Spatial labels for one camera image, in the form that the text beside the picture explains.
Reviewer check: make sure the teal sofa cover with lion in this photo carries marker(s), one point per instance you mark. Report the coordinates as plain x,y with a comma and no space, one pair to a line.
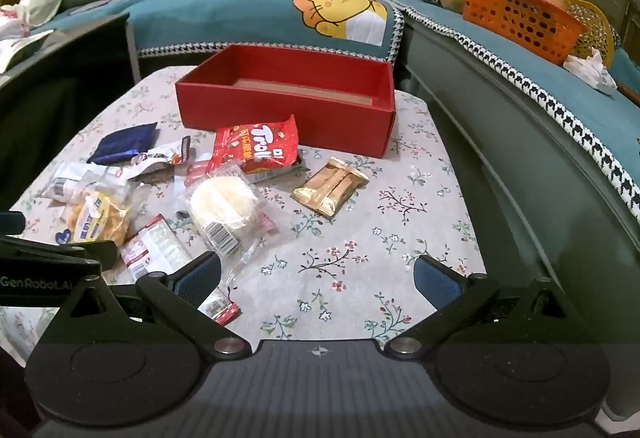
173,30

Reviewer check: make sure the orange plastic basket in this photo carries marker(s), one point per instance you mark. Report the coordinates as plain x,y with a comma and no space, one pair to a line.
537,25

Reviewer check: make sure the white barcode snack packet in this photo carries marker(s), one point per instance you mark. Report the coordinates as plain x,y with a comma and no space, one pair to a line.
67,176

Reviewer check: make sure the round white rice cake pack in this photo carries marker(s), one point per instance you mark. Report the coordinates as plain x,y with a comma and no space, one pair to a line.
230,214

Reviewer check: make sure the pink sausage pack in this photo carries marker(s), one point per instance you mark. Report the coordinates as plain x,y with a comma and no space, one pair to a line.
197,172

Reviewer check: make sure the white Kaprons wafer pack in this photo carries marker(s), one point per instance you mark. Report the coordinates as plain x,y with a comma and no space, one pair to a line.
155,248

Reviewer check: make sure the red cardboard box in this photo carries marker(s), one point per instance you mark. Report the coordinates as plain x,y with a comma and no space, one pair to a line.
339,102

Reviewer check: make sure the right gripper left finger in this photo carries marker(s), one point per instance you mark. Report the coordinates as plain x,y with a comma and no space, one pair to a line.
175,299

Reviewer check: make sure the floral tablecloth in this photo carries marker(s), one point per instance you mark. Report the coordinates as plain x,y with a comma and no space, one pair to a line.
313,279

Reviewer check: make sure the blue foil snack packet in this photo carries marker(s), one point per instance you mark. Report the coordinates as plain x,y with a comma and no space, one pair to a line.
124,144

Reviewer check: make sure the red Trolli candy bag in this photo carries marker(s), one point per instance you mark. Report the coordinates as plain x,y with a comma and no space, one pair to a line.
256,148

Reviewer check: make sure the white cartoon snack packet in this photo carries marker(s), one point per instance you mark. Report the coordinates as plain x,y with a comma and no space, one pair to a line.
158,158

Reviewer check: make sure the green sofa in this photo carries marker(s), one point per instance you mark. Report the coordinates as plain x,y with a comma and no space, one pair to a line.
560,156

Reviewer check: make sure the yellow chips clear bag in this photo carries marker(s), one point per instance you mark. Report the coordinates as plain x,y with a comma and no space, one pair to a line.
97,217

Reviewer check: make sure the crumpled white tissue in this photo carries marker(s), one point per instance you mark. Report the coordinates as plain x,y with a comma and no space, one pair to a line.
592,71

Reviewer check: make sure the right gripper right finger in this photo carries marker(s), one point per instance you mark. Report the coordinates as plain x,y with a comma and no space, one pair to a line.
456,299

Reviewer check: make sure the gold foil snack packet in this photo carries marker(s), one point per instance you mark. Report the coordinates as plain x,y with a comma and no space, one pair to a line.
326,191

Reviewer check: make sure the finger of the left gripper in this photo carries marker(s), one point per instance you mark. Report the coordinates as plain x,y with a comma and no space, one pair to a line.
12,223

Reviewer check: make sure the white papers on side table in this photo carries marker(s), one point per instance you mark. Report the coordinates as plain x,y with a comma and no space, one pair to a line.
17,39

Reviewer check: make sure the yellow plastic basket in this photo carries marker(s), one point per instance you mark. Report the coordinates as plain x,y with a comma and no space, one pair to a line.
598,34

